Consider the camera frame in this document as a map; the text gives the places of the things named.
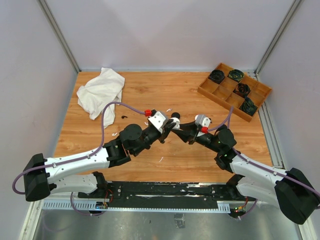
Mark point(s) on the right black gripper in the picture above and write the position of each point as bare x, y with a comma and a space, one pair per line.
185, 135

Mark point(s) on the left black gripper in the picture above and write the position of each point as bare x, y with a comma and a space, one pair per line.
166, 129

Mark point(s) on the white round charging case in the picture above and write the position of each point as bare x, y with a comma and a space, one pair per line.
176, 122

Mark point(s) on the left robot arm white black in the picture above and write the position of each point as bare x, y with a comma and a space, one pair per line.
42, 174

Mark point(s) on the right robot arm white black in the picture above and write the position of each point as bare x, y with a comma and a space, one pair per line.
288, 190

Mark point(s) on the black round charging case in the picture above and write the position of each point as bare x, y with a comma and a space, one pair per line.
175, 115

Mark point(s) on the wooden compartment tray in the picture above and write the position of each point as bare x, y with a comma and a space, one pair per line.
233, 88

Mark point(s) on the black rolled item far left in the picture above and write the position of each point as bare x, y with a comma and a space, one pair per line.
217, 76

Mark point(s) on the blue green rolled item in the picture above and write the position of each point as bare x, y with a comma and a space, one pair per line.
248, 107

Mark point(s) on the dark red rolled item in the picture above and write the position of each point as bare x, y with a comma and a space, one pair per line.
242, 90

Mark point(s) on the white crumpled cloth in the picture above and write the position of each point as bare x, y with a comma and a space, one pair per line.
98, 92

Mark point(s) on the green black rolled item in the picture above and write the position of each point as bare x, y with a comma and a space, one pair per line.
236, 75

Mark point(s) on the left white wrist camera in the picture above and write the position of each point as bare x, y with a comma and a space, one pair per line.
158, 121

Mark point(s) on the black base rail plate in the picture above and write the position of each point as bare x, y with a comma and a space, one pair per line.
164, 194

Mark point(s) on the grey slotted cable duct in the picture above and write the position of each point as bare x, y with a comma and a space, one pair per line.
89, 205

